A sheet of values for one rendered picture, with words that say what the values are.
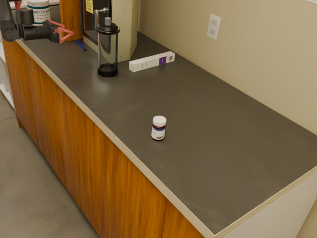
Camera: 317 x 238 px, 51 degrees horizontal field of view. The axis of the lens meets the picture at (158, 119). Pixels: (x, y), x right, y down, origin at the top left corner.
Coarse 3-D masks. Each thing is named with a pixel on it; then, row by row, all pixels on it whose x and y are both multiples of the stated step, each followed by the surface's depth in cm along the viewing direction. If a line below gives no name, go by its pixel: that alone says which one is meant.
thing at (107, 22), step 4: (108, 20) 146; (100, 24) 148; (104, 24) 149; (108, 24) 147; (112, 24) 150; (100, 28) 146; (104, 28) 146; (108, 28) 146; (112, 28) 147; (116, 28) 148
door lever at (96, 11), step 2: (104, 8) 158; (94, 10) 156; (96, 10) 155; (98, 10) 156; (100, 10) 157; (102, 10) 157; (104, 10) 158; (94, 12) 156; (96, 12) 156; (98, 12) 156; (104, 12) 159; (96, 14) 156; (98, 14) 157; (96, 16) 157; (98, 16) 157; (96, 18) 157; (98, 18) 158; (96, 20) 158; (98, 20) 158; (96, 22) 158; (98, 22) 159; (96, 24) 159; (98, 24) 159
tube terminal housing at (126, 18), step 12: (120, 0) 155; (132, 0) 159; (120, 12) 158; (132, 12) 163; (120, 24) 162; (132, 24) 168; (84, 36) 187; (120, 36) 165; (132, 36) 174; (96, 48) 180; (120, 48) 169; (132, 48) 179; (120, 60) 173
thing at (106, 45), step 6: (102, 36) 148; (108, 36) 147; (114, 36) 149; (102, 42) 149; (108, 42) 149; (114, 42) 150; (102, 48) 151; (108, 48) 150; (114, 48) 152; (102, 54) 152; (108, 54) 152; (114, 54) 154; (102, 60) 154; (108, 60) 154; (114, 60) 155; (102, 66) 156; (108, 66) 155; (114, 66) 157
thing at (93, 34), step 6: (84, 0) 172; (96, 0) 162; (102, 0) 157; (108, 0) 153; (84, 6) 174; (96, 6) 164; (102, 6) 159; (108, 6) 154; (84, 12) 176; (102, 12) 161; (108, 12) 156; (84, 18) 178; (90, 18) 173; (102, 18) 162; (84, 24) 180; (90, 24) 175; (84, 30) 182; (90, 30) 177; (90, 36) 179; (96, 36) 173; (96, 42) 175
